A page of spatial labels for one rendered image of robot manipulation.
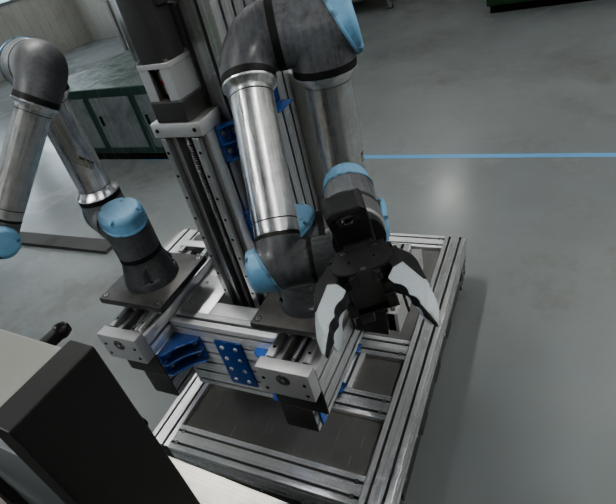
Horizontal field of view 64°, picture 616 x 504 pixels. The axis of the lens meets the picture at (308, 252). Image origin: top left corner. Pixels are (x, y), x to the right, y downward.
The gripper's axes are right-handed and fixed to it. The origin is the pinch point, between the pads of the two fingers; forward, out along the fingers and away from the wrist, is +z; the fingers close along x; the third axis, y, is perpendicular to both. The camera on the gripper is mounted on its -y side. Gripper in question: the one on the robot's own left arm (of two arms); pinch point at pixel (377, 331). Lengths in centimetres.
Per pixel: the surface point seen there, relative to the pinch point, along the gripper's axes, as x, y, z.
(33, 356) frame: 14.2, -22.4, 17.1
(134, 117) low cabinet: 165, 62, -368
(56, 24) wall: 500, 6, -1069
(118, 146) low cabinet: 198, 83, -383
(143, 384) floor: 120, 109, -114
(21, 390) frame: 13.8, -22.5, 19.3
